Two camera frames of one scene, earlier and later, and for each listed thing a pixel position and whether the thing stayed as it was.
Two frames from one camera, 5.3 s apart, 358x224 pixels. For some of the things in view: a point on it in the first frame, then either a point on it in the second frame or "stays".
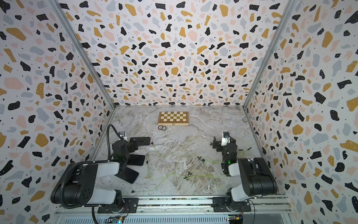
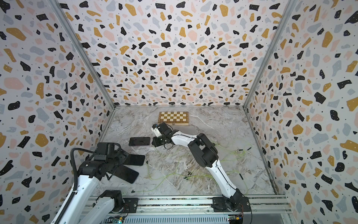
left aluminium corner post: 58,8 stays
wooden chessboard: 173,118 stays
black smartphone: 141,141 stays
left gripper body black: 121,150 -> 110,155
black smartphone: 135,160 stays
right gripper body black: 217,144 -> 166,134
